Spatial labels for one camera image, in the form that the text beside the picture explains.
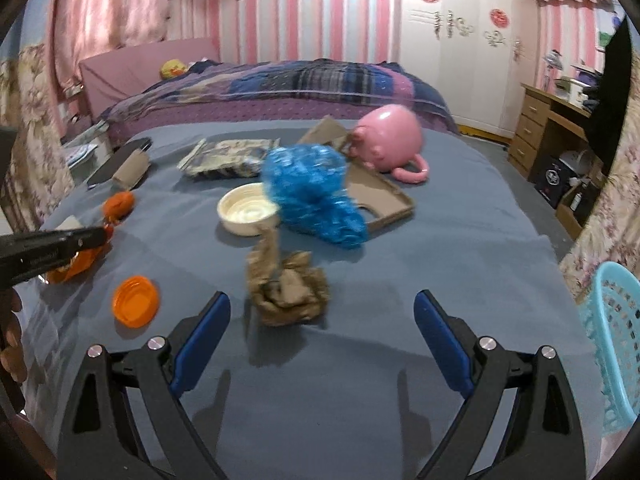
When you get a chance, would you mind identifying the printed snack packet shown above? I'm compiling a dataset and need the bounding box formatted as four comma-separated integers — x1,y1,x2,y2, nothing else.
177,137,281,181

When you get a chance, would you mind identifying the teal plastic basket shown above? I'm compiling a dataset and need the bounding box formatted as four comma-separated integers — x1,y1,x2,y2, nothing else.
578,261,639,437

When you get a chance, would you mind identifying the crumpled blue plastic bag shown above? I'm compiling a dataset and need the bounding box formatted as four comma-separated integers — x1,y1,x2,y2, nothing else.
261,143,371,251

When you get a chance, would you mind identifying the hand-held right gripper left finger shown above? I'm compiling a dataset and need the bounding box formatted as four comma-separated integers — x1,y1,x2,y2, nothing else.
56,290,232,480

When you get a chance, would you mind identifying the small framed landscape picture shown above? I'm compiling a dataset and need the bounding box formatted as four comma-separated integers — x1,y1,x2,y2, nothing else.
596,6,622,51

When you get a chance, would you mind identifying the open cardboard box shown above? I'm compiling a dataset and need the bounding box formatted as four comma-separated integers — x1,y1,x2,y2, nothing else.
555,180,603,241

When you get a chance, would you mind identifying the floral cloth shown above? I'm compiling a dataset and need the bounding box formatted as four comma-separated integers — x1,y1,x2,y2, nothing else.
0,42,77,234
557,144,640,306

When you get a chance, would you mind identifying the orange plastic wrapper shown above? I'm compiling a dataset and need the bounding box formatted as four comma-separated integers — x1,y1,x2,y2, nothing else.
44,225,114,286

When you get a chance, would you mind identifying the black box with white emblem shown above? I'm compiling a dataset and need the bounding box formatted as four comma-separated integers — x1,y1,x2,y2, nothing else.
532,152,577,209

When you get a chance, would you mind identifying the orange peel piece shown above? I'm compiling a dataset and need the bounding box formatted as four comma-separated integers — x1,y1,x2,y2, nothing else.
102,192,136,226

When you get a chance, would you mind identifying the wooden desk with drawers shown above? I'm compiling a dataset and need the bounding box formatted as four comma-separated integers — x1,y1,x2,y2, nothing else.
507,82,609,184

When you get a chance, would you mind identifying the bed with pink headboard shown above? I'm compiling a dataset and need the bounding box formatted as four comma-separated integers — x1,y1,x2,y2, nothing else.
78,37,460,147

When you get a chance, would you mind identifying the orange round lid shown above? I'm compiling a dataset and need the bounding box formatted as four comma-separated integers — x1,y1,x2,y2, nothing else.
112,274,161,330

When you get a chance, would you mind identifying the person's left hand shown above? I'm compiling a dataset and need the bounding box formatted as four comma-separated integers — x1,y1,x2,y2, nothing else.
0,290,27,387

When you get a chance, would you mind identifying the crumpled brown paper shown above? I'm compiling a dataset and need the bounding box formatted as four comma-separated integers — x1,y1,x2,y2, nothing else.
245,229,331,329

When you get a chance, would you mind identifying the cardboard tube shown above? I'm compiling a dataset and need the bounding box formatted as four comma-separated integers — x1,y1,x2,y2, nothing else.
112,151,151,192

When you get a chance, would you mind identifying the white box on desk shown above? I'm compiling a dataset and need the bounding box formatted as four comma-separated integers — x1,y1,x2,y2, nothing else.
554,75,592,106

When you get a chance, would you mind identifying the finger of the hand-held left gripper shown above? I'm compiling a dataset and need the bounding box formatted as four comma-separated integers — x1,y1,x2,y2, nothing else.
67,226,110,256

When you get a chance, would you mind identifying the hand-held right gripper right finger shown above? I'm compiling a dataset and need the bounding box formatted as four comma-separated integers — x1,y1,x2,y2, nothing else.
413,289,587,480

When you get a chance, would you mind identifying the patchwork quilt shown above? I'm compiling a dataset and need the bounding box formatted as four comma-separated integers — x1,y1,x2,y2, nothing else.
102,58,459,134

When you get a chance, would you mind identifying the white wardrobe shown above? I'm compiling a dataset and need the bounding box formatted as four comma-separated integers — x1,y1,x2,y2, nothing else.
399,0,544,139

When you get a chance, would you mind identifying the black hanging garment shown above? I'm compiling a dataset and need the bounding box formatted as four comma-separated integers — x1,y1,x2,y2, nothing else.
582,15,637,172

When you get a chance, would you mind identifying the white round bowl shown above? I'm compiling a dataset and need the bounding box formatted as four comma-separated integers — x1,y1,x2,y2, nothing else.
217,183,282,237

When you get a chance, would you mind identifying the grey-blue table cloth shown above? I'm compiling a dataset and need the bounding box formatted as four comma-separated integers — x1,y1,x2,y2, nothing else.
24,119,607,480

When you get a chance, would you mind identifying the yellow duck plush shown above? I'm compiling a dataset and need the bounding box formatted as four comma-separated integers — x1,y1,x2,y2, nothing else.
159,58,189,80

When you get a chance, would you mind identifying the black phone case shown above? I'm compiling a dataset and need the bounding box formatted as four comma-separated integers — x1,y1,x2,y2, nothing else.
85,137,153,189

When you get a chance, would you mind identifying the bedside table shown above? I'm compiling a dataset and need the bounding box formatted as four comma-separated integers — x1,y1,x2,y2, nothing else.
59,119,113,172

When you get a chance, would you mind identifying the pink pig-shaped mug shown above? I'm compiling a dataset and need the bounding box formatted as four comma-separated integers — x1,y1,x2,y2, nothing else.
347,103,431,185

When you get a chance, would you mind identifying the pink striped curtain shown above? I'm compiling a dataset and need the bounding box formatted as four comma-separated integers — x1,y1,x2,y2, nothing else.
47,0,222,107

